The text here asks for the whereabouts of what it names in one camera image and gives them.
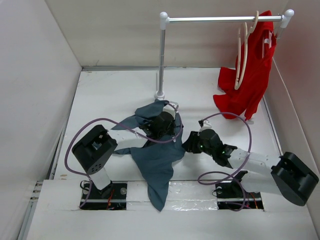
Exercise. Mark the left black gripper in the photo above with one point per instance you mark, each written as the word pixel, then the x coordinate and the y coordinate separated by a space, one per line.
pixel 171 131

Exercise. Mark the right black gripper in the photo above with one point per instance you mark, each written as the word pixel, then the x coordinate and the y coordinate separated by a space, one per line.
pixel 190 144

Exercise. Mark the blue grey t shirt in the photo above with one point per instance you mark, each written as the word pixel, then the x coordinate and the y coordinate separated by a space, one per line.
pixel 154 160

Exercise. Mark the beige wooden hanger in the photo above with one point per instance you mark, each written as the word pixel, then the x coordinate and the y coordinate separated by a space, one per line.
pixel 243 35

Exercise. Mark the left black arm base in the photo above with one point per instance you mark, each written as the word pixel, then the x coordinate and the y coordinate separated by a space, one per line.
pixel 113 199

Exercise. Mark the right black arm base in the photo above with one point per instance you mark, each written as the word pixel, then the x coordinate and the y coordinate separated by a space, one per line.
pixel 230 196

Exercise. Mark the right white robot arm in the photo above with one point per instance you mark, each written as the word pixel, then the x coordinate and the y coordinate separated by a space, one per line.
pixel 284 175

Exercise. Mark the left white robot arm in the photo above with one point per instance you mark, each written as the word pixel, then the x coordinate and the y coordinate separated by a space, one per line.
pixel 95 148

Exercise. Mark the red t shirt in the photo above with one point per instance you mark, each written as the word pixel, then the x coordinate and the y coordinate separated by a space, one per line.
pixel 246 99

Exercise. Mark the white hanger under red shirt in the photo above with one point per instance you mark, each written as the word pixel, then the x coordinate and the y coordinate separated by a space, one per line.
pixel 266 44

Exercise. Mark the white clothes rack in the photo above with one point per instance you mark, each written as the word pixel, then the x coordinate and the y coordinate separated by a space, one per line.
pixel 165 20

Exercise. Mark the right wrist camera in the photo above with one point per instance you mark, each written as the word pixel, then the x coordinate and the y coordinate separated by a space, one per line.
pixel 204 125

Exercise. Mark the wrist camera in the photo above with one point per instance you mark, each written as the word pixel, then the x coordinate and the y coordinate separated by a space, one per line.
pixel 204 125
pixel 171 107

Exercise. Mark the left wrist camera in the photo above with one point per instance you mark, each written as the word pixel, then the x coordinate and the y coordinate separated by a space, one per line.
pixel 171 107

